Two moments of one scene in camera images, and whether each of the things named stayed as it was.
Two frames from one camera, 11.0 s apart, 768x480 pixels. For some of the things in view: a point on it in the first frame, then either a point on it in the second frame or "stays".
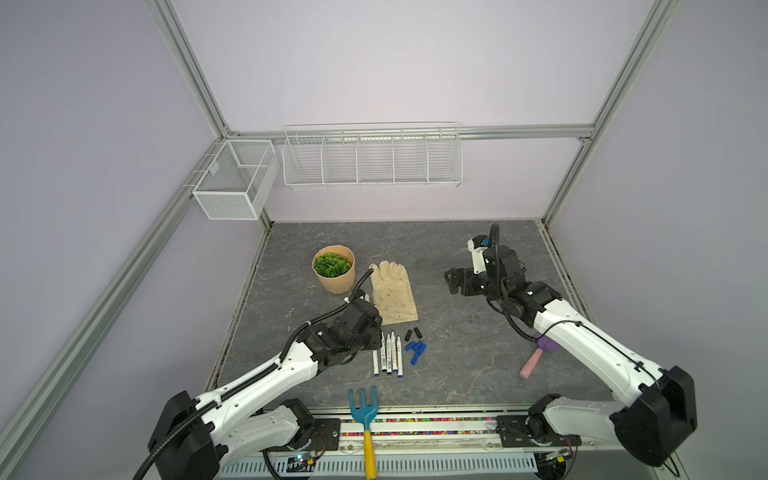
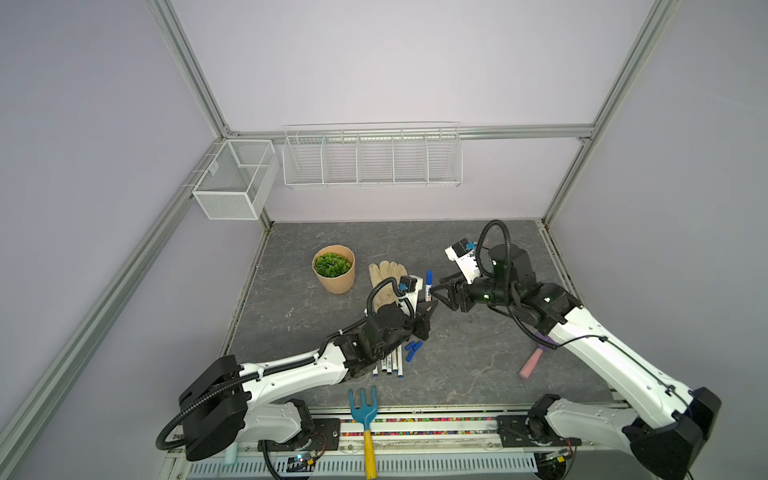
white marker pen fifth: [399, 359] stays
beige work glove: [392, 293] stays
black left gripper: [375, 341] -> [422, 309]
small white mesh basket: [238, 183] stays
